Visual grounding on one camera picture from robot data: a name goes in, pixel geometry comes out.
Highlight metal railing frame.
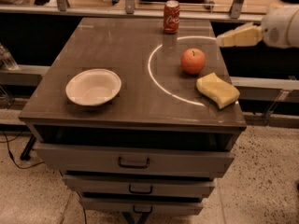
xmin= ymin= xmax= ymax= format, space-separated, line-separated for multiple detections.
xmin=0 ymin=0 xmax=299 ymax=23

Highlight drawer with handle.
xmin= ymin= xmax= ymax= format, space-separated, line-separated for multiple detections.
xmin=63 ymin=175 xmax=215 ymax=198
xmin=79 ymin=198 xmax=203 ymax=216
xmin=35 ymin=143 xmax=234 ymax=178

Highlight black floor cable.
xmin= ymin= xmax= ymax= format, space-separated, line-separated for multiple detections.
xmin=0 ymin=130 xmax=45 ymax=172

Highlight bottom drawer with handle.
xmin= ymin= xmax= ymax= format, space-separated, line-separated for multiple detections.
xmin=79 ymin=198 xmax=203 ymax=216

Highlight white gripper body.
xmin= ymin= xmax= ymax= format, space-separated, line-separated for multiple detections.
xmin=261 ymin=6 xmax=299 ymax=49

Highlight yellow sponge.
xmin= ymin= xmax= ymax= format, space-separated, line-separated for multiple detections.
xmin=196 ymin=73 xmax=240 ymax=109

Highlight clear plastic bottle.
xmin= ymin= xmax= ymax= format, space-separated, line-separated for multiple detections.
xmin=0 ymin=43 xmax=19 ymax=71

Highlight top drawer with handle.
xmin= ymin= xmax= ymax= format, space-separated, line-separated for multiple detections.
xmin=35 ymin=143 xmax=234 ymax=178

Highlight red cola can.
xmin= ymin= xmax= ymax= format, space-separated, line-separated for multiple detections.
xmin=164 ymin=0 xmax=180 ymax=34

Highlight grey drawer cabinet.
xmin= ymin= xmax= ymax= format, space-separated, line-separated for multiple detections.
xmin=21 ymin=18 xmax=246 ymax=203

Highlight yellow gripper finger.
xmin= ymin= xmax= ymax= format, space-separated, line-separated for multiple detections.
xmin=216 ymin=22 xmax=263 ymax=48

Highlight white bowl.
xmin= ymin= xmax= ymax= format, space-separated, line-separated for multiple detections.
xmin=65 ymin=69 xmax=121 ymax=106

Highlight red apple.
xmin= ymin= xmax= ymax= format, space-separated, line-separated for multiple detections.
xmin=180 ymin=49 xmax=206 ymax=75

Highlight middle drawer with handle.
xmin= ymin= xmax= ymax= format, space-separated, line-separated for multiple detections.
xmin=63 ymin=175 xmax=215 ymax=198

